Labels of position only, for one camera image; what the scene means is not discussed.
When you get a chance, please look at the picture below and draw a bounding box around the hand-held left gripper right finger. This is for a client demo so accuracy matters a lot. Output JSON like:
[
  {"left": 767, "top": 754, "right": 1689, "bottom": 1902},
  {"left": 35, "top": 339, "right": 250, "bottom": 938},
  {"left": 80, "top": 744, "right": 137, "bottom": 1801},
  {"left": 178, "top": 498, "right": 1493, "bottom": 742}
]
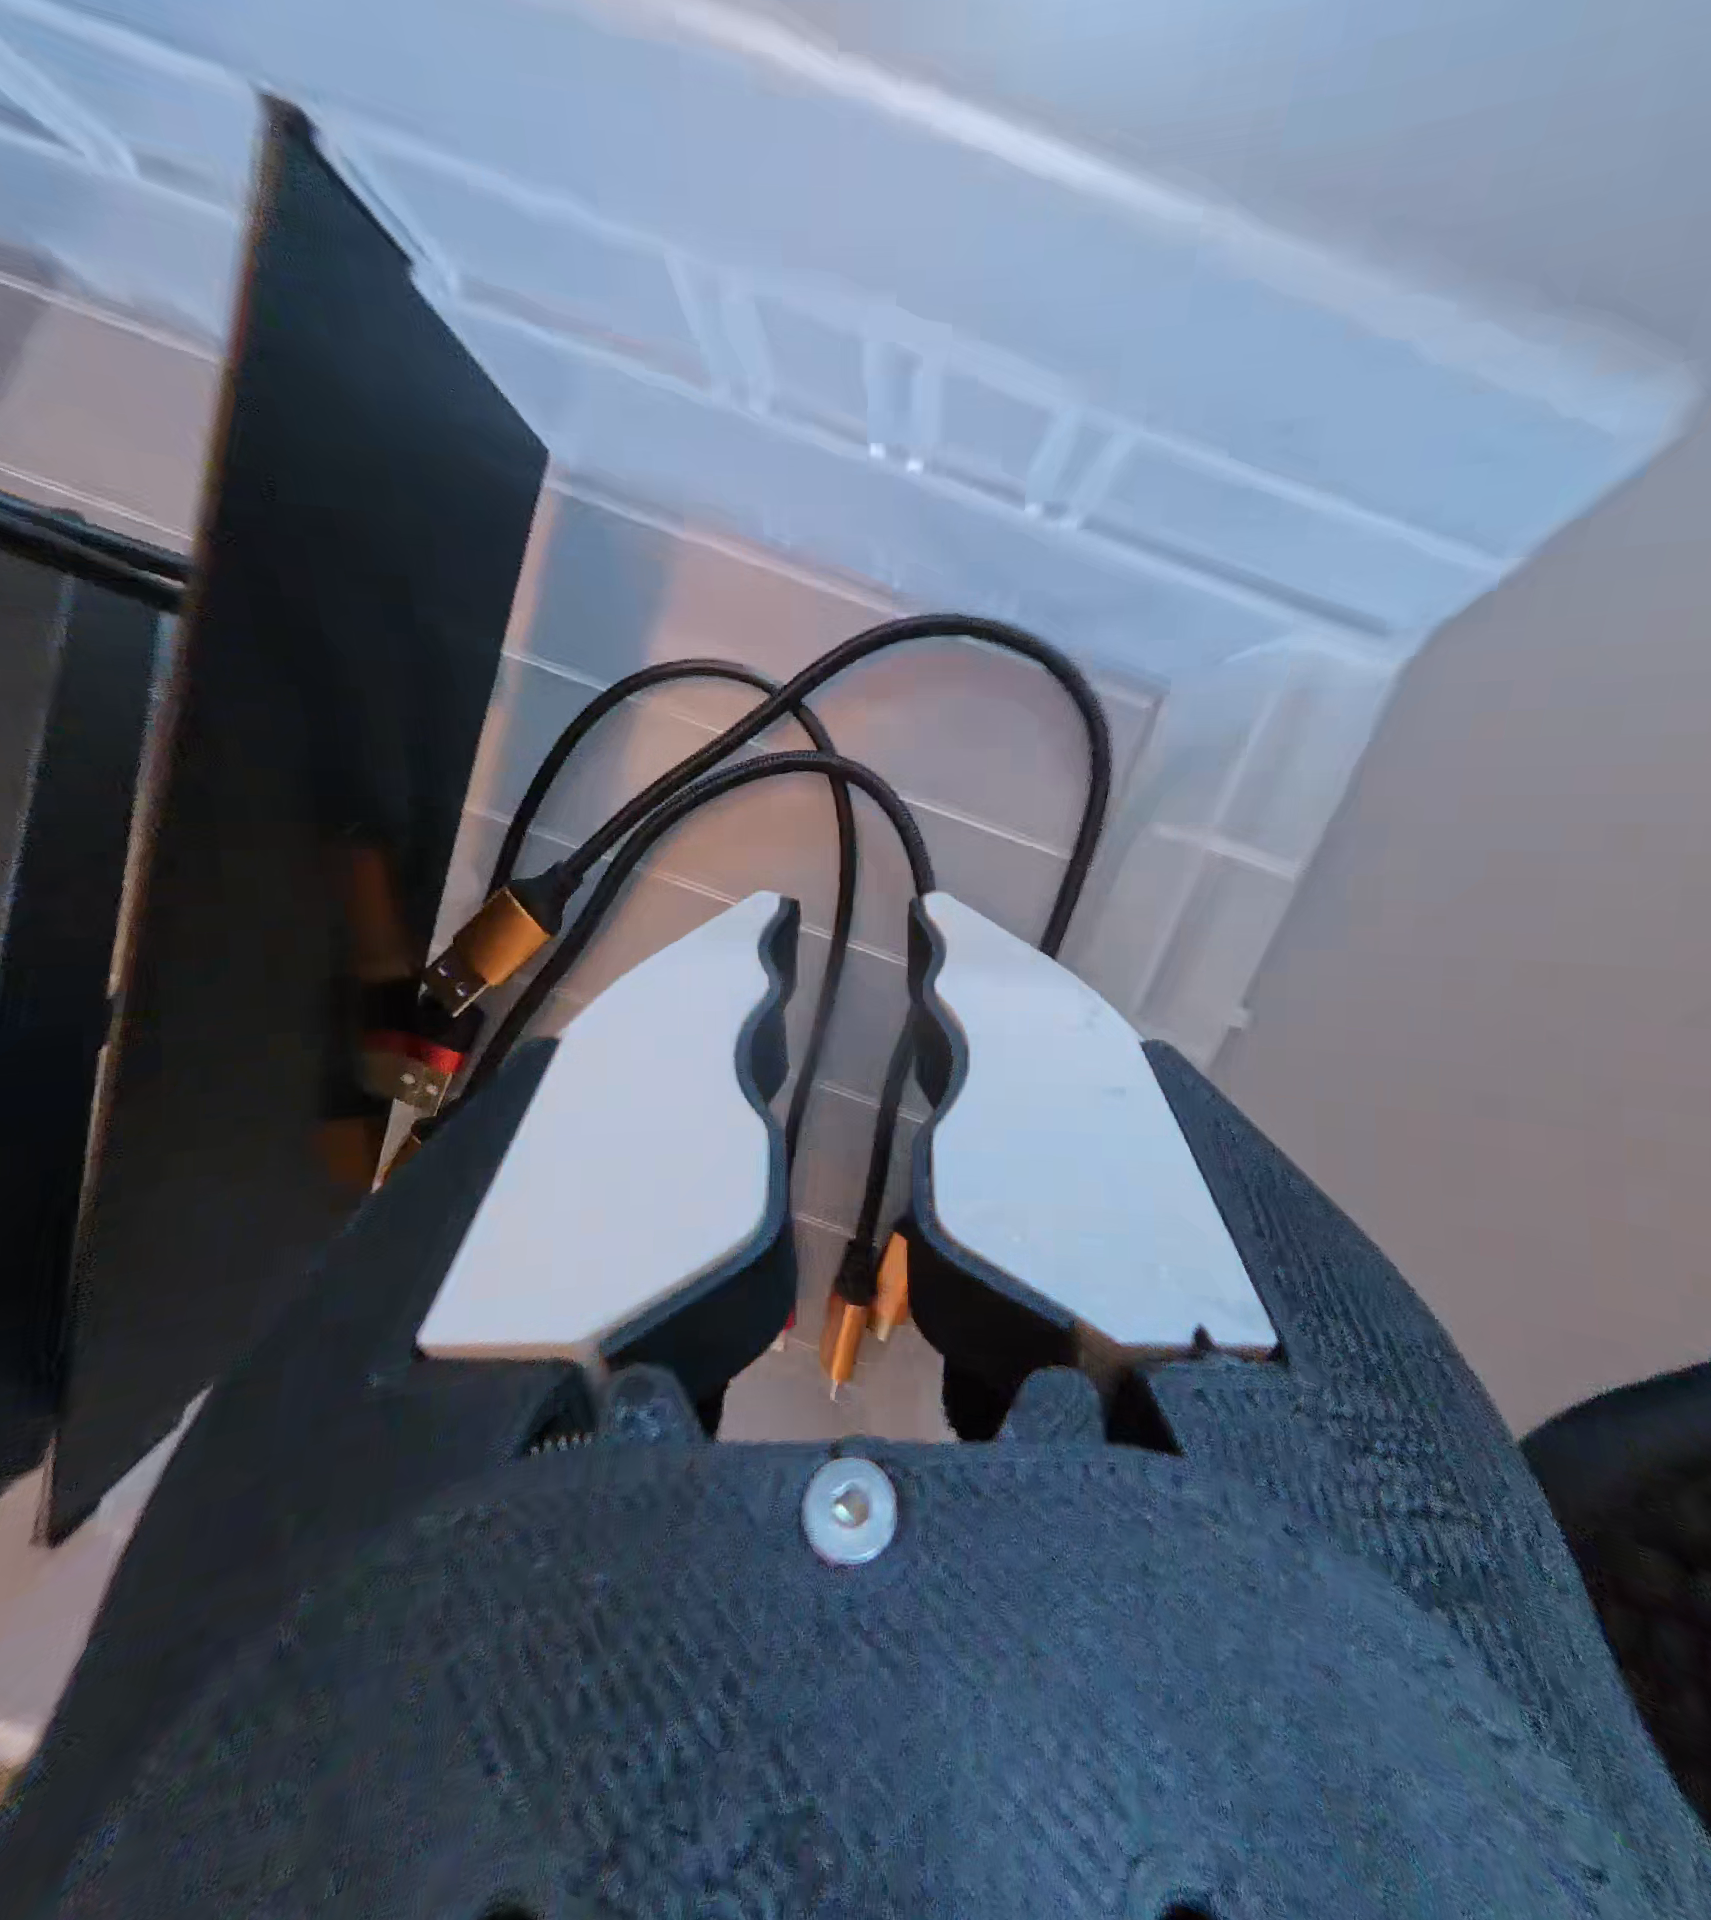
[{"left": 906, "top": 890, "right": 1279, "bottom": 1365}]

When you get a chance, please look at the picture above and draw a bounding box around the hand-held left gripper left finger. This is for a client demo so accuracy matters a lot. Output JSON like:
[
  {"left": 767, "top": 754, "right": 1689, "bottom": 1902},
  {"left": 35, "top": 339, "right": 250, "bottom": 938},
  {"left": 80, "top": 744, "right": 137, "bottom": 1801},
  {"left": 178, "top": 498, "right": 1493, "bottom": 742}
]
[{"left": 418, "top": 890, "right": 806, "bottom": 1358}]

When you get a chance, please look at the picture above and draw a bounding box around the red plug usb cable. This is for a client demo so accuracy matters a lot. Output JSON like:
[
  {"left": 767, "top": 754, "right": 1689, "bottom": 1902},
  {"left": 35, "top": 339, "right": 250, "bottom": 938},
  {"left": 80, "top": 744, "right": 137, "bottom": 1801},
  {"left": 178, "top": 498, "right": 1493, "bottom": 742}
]
[{"left": 354, "top": 660, "right": 862, "bottom": 1350}]

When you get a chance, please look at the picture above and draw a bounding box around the clear plastic bin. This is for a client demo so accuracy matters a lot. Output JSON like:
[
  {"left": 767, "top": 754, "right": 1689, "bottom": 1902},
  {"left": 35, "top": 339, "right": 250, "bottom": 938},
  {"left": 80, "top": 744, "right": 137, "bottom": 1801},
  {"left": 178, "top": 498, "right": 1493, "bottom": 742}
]
[{"left": 0, "top": 0, "right": 1697, "bottom": 1773}]

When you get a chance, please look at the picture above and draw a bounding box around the black bin divider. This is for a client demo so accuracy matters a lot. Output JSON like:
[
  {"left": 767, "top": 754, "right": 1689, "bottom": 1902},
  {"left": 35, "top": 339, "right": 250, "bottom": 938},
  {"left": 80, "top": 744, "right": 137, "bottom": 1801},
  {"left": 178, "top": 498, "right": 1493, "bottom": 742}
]
[{"left": 47, "top": 97, "right": 552, "bottom": 1547}]

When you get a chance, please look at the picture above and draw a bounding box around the black wrist rest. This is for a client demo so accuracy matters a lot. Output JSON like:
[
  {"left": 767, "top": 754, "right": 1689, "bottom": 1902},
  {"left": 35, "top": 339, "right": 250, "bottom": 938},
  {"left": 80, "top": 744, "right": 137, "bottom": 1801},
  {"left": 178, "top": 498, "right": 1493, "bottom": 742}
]
[{"left": 1519, "top": 1336, "right": 1711, "bottom": 1920}]

